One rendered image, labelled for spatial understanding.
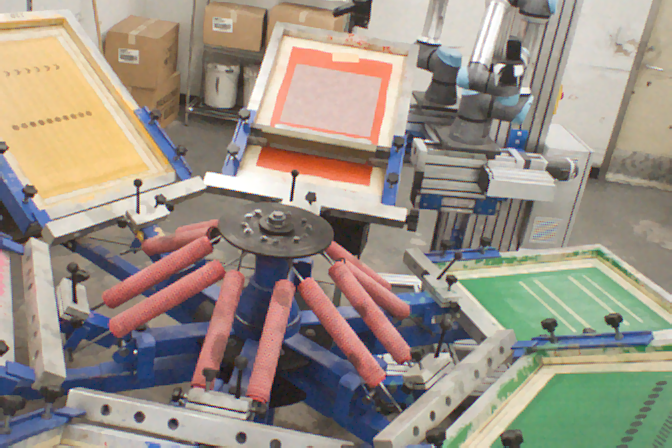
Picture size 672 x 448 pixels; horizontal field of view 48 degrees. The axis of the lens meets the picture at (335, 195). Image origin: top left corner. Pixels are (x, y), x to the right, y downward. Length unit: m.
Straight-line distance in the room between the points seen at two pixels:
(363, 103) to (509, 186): 0.64
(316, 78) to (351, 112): 0.21
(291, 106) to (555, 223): 1.28
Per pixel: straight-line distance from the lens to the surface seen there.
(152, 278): 1.97
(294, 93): 2.89
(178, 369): 2.06
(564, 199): 3.36
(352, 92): 2.91
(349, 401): 1.88
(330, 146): 2.62
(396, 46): 3.05
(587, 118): 6.64
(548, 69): 3.16
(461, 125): 2.95
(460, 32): 6.34
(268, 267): 1.95
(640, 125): 6.82
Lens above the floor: 2.19
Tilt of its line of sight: 24 degrees down
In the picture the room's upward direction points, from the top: 9 degrees clockwise
